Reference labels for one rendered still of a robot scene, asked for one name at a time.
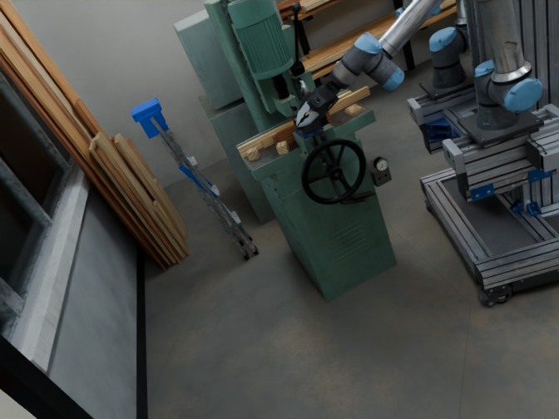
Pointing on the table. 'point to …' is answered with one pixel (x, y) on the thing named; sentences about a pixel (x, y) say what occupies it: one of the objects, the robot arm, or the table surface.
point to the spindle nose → (280, 86)
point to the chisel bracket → (286, 105)
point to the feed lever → (297, 45)
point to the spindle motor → (261, 36)
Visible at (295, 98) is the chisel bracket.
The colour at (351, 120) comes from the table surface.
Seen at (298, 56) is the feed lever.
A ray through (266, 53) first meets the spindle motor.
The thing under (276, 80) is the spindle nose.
